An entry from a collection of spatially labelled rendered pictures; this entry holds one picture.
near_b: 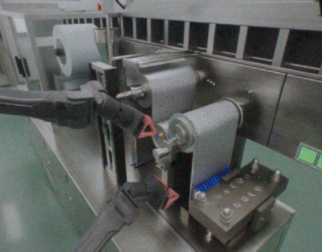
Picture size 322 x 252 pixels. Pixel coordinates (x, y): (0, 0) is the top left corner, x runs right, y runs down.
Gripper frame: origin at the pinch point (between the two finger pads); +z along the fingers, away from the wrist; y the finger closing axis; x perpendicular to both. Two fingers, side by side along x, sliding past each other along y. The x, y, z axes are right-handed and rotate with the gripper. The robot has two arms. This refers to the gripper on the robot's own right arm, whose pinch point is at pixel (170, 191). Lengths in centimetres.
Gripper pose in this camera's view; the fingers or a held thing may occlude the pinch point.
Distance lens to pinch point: 83.1
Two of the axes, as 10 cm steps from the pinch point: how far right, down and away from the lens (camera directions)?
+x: 4.1, -9.0, -1.5
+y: 6.1, 3.9, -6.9
